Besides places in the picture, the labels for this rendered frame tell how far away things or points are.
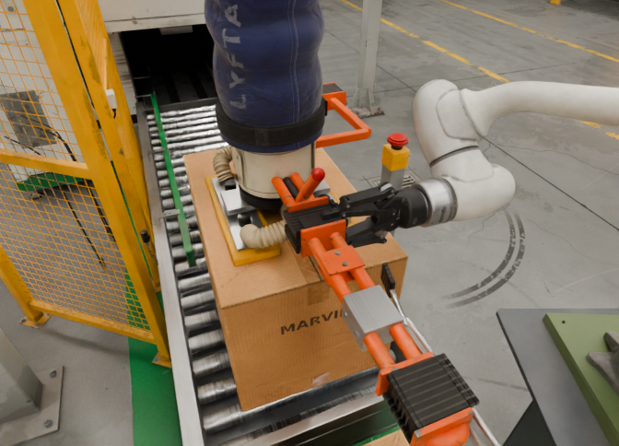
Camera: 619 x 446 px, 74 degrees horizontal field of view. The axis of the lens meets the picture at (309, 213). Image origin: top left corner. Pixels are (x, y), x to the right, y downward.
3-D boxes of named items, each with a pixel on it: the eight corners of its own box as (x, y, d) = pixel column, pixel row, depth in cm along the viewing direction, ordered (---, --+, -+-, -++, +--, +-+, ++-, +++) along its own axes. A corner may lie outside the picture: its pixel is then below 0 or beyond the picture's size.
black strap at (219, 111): (208, 109, 93) (205, 91, 90) (305, 94, 99) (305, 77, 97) (230, 156, 76) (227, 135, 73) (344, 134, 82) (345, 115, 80)
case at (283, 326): (204, 253, 145) (182, 154, 121) (310, 228, 156) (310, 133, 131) (242, 413, 101) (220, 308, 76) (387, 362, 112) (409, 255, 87)
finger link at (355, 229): (384, 208, 80) (384, 213, 80) (332, 230, 78) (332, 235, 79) (394, 219, 77) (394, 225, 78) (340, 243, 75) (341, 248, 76)
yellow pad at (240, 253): (204, 182, 110) (202, 166, 106) (241, 175, 112) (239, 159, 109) (234, 268, 84) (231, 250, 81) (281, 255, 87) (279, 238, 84)
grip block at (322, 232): (283, 230, 78) (281, 205, 75) (330, 218, 81) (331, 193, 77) (297, 259, 72) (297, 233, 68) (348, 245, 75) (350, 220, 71)
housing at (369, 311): (338, 315, 62) (340, 296, 59) (379, 302, 64) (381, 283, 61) (359, 354, 57) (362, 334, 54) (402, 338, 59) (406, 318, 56)
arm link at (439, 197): (450, 231, 81) (425, 239, 79) (425, 205, 87) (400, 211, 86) (461, 193, 75) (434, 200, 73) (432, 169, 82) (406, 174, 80)
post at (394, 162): (360, 325, 202) (382, 144, 140) (372, 322, 204) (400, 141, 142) (367, 336, 197) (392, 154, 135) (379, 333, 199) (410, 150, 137)
